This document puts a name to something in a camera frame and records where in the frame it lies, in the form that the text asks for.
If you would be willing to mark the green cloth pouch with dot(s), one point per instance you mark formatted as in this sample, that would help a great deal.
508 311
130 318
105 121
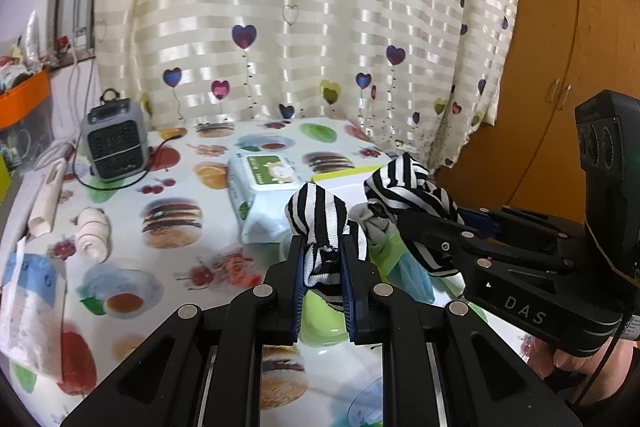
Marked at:
387 254

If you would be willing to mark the lime green lidded container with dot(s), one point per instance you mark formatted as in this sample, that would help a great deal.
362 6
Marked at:
322 322

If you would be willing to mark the black white striped sock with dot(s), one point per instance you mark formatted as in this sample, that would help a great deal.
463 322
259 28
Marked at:
320 217
405 184

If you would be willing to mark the food print tablecloth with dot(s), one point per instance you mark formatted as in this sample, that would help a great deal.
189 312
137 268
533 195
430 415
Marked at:
190 187

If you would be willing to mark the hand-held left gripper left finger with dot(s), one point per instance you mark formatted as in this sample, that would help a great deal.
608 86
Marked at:
297 297

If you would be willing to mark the grey space heater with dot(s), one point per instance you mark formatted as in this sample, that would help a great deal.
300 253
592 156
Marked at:
117 142

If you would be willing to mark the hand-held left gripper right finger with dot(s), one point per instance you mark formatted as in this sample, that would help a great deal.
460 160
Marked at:
350 302

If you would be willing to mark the blue face mask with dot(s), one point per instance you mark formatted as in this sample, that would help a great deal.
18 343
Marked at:
412 279

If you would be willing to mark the clear plastic jar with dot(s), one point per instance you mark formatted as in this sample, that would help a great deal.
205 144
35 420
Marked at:
362 402

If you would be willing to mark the orange storage box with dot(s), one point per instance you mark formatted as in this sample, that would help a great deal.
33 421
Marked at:
25 99

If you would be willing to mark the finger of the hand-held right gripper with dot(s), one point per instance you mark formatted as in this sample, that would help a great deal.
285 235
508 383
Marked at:
540 234
440 239

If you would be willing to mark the person's right hand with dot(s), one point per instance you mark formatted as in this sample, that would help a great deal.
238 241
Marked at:
575 364

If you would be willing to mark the wooden wardrobe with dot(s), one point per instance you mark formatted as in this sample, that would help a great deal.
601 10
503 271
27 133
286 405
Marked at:
565 7

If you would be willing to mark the blue white tissue pack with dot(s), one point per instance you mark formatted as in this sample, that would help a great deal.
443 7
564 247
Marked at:
30 307

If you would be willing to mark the heart print striped curtain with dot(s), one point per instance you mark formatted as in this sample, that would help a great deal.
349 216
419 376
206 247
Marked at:
300 17

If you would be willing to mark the beige rolled sock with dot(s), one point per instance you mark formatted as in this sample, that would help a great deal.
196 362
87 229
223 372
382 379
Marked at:
94 234

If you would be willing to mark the light blue wet wipes pack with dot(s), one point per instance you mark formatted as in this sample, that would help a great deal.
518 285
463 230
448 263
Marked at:
260 192

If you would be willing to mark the white paper roll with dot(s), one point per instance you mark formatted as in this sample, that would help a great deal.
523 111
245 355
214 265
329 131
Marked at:
47 202

